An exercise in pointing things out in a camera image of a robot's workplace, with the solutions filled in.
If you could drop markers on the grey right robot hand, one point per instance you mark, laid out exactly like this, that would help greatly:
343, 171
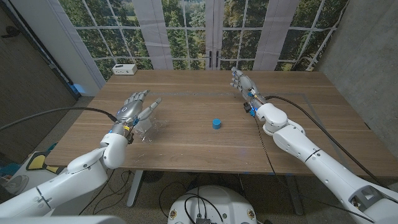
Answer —
247, 84

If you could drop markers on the clear plastic wrap sheet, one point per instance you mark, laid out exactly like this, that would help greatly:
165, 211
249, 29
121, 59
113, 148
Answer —
157, 126

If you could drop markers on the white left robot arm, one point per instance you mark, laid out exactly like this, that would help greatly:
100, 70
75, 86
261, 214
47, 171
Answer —
77, 177

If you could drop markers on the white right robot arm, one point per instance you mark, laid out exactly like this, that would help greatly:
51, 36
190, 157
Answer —
326, 168

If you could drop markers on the blue bottle cap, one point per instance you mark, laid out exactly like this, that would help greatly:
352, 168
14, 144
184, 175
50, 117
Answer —
216, 124

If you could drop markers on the white box on table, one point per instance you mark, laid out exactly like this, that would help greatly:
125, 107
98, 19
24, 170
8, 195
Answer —
124, 69

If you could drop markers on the printed forest window backdrop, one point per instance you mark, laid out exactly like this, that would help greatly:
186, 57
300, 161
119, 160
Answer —
186, 31

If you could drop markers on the white table leg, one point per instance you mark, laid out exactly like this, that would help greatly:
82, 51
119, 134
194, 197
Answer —
294, 196
135, 189

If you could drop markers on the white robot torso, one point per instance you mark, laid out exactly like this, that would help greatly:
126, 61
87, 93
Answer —
214, 202

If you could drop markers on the black ribbed round base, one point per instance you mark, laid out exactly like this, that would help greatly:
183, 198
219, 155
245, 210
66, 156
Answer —
153, 176

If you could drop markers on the dark wood-grain door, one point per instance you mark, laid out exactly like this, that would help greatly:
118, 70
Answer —
25, 62

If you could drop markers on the white printed floor mat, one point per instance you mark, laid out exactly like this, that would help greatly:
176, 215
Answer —
37, 161

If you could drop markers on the teal floor object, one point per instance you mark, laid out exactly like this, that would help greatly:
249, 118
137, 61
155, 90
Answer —
9, 169

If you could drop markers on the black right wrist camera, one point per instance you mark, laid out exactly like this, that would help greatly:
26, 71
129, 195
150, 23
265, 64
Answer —
247, 107

